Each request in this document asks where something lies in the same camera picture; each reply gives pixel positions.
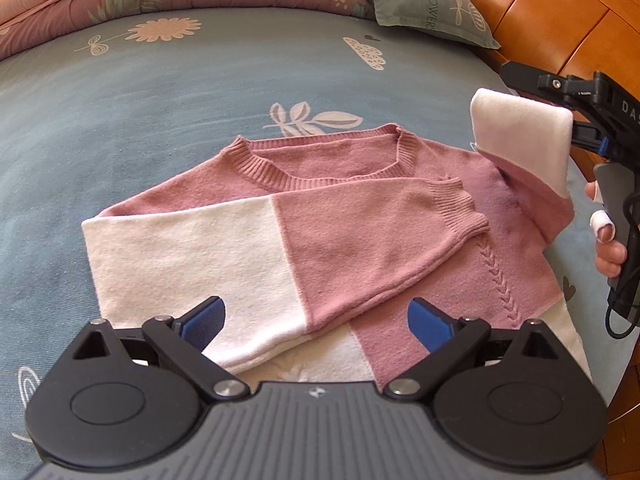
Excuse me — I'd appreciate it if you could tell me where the green pillow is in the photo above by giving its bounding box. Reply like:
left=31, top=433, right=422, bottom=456
left=357, top=0, right=501, bottom=51

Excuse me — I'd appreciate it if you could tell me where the person's right hand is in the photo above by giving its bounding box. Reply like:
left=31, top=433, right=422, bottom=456
left=586, top=181, right=626, bottom=277

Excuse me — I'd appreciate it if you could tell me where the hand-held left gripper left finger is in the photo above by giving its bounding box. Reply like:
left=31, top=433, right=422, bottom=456
left=75, top=296, right=250, bottom=404

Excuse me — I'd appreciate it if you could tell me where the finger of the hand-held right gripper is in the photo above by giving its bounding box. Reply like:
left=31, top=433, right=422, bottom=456
left=572, top=120, right=608, bottom=157
left=500, top=61, right=596, bottom=111

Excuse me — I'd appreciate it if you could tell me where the wooden headboard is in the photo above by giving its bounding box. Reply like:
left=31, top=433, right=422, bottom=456
left=430, top=0, right=640, bottom=176

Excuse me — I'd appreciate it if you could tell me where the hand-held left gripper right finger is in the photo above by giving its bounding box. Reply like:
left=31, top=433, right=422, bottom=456
left=384, top=298, right=571, bottom=403

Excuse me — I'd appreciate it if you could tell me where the pink and white knit sweater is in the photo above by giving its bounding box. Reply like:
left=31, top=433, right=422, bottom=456
left=82, top=87, right=593, bottom=391

